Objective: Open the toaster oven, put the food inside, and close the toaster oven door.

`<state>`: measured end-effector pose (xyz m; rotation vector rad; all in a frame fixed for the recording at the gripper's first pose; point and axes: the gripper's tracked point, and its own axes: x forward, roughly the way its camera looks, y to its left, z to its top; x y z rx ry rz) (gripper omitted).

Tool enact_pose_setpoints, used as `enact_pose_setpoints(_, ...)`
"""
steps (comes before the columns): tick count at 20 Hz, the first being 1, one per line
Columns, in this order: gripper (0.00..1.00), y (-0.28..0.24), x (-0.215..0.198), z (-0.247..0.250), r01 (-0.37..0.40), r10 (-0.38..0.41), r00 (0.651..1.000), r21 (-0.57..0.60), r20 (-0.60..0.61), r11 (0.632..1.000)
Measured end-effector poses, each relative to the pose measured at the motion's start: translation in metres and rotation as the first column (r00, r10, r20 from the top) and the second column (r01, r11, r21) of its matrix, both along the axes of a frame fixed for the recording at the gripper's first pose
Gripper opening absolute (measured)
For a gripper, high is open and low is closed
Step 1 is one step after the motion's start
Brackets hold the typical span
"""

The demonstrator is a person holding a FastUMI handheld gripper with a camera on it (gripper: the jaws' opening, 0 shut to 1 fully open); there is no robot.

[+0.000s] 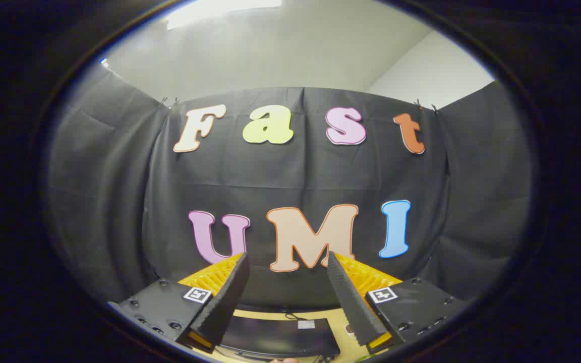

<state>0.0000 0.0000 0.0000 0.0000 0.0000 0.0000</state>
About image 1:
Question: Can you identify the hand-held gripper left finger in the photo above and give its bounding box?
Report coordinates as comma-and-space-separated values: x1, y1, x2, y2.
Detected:
108, 252, 251, 353

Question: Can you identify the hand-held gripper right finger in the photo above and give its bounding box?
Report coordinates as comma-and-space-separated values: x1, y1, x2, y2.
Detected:
327, 251, 468, 354

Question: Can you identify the black toaster oven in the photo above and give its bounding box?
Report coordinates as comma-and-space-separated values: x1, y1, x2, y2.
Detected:
219, 315, 341, 359

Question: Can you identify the ceiling light panel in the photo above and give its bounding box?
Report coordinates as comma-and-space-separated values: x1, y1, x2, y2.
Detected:
166, 0, 282, 30

